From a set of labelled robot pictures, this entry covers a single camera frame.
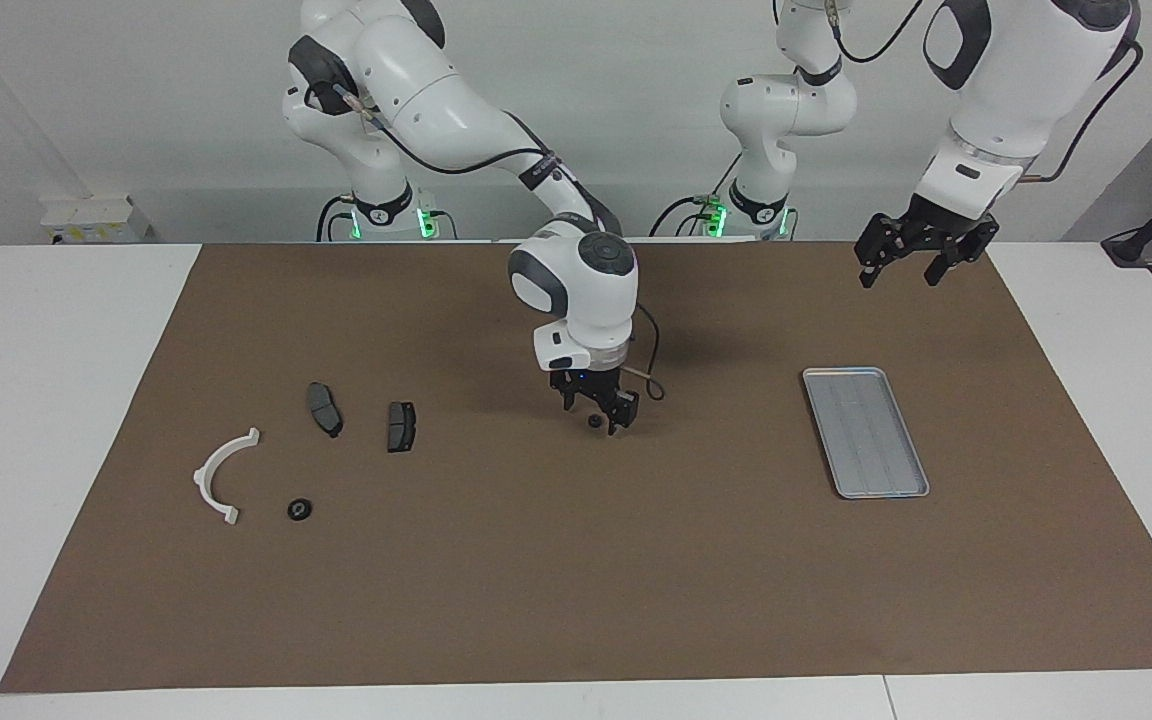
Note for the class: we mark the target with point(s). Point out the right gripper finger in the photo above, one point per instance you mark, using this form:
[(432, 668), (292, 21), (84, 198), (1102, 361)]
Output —
[(568, 402), (624, 415)]

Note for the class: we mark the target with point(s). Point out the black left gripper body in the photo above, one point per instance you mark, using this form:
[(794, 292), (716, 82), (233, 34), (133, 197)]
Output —
[(926, 228)]

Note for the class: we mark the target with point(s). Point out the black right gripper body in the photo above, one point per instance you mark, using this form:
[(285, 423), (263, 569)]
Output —
[(591, 388)]

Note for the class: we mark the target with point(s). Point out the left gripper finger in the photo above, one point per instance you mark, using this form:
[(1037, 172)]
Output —
[(938, 270), (867, 273)]

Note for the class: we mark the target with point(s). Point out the large black bearing gear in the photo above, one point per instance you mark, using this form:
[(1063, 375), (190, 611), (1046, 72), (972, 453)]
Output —
[(294, 510)]

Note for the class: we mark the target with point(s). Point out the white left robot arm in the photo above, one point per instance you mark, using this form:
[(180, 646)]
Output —
[(996, 100)]

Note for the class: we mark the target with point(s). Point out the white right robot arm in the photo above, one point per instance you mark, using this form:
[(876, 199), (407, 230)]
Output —
[(576, 290)]

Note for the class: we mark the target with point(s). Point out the silver metal tray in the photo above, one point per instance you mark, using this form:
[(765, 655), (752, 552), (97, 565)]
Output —
[(866, 435)]

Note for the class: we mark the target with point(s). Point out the brown table mat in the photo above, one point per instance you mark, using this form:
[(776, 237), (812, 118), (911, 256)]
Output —
[(576, 560)]

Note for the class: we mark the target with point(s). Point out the dark rectangular brake pad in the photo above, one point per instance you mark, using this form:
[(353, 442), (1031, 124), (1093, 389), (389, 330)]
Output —
[(401, 427)]

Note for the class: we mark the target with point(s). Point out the dark curved brake pad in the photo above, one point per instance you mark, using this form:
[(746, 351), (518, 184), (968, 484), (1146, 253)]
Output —
[(324, 408)]

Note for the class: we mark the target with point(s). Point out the white curved plastic bracket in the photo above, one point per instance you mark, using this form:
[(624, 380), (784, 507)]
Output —
[(206, 480)]

